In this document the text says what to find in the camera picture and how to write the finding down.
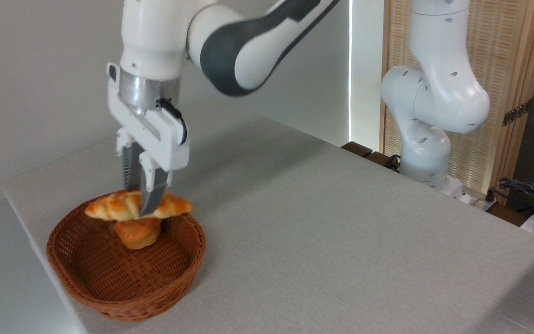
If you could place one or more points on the white power strip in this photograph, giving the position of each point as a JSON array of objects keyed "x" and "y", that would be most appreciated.
[{"x": 478, "y": 202}]

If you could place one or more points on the round orange bread bun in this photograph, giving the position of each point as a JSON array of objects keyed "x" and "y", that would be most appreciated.
[{"x": 138, "y": 234}]

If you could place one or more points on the dark metal screen hinge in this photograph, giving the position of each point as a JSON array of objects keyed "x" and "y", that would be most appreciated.
[{"x": 517, "y": 112}]

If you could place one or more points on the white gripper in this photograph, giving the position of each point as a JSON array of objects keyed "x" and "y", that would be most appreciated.
[{"x": 165, "y": 144}]

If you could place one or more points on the long braided bread loaf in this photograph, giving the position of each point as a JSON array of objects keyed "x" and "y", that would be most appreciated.
[{"x": 114, "y": 206}]

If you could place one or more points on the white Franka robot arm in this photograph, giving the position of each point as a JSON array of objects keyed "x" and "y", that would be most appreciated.
[{"x": 434, "y": 93}]

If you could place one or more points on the brown wicker basket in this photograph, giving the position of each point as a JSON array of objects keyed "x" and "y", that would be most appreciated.
[{"x": 109, "y": 283}]

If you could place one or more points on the grey tablecloth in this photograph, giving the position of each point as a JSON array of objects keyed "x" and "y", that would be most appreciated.
[{"x": 341, "y": 255}]

